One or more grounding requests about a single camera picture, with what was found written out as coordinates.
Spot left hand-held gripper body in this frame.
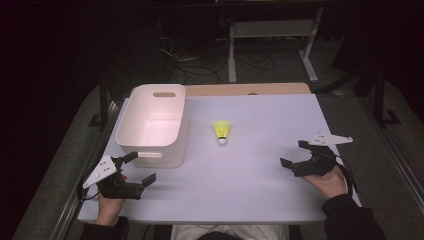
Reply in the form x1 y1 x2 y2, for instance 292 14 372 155
82 155 145 201

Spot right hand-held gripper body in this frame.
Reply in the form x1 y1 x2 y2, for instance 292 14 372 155
291 132 354 178

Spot person's left hand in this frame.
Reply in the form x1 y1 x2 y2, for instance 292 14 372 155
95 169 128 227

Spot wooden table board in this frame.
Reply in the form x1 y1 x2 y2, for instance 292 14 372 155
184 82 312 98

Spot person's light trousers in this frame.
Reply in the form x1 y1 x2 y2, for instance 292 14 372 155
170 224 290 240

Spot aluminium rail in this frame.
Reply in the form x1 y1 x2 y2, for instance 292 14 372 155
361 96 424 216
49 99 121 240

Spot black floor cables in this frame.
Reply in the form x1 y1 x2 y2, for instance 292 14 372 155
159 35 288 85

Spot black metal stand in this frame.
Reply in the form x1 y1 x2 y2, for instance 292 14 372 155
372 65 403 128
87 77 118 132

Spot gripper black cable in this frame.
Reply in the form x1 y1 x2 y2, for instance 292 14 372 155
76 169 101 203
335 159 356 198

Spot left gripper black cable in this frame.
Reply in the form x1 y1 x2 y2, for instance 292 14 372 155
76 169 101 203

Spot person's right hand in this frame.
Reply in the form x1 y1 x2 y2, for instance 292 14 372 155
301 164 350 200

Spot yellow shuttlecock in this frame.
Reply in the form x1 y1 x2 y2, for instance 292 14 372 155
212 119 232 147

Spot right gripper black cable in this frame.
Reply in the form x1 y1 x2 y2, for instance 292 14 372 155
335 159 356 198

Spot white metal table frame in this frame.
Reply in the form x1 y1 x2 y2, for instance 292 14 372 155
227 6 325 84

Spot white plastic storage bin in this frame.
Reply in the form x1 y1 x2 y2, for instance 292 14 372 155
114 83 190 169

